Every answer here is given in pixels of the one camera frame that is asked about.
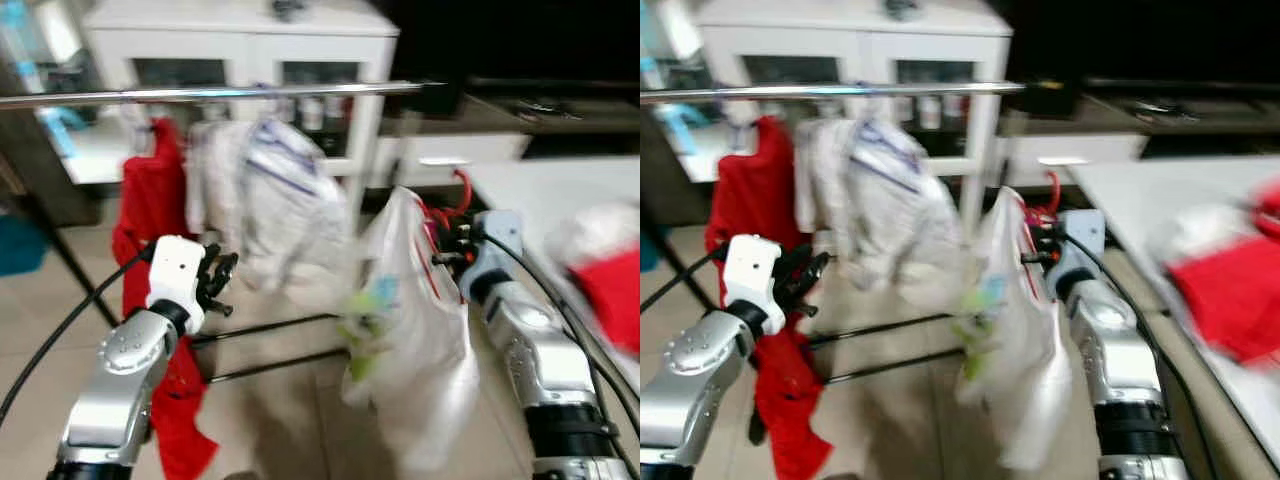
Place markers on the white shirt with colourful print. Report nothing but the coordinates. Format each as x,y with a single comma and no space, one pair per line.
420,330
1010,330

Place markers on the white garment purple stripes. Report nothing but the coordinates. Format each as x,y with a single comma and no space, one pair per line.
900,200
290,200

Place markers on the white hanging garment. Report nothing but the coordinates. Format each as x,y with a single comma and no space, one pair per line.
825,170
215,170

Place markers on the white drawer cabinet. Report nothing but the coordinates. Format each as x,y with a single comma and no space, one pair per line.
470,150
1070,150

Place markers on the large white table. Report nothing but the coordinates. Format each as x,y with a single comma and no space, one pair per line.
540,190
1150,190

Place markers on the teal bin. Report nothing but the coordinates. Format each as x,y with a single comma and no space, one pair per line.
647,250
20,245

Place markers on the white folded shirt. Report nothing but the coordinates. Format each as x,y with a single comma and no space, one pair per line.
600,225
1200,225

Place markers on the dark TV stand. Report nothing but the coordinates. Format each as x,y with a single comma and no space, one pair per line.
520,110
1150,100

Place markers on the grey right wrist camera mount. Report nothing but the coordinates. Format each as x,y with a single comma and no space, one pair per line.
495,245
1080,245

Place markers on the clothes rack with silver rail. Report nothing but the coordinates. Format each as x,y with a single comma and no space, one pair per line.
200,94
800,90

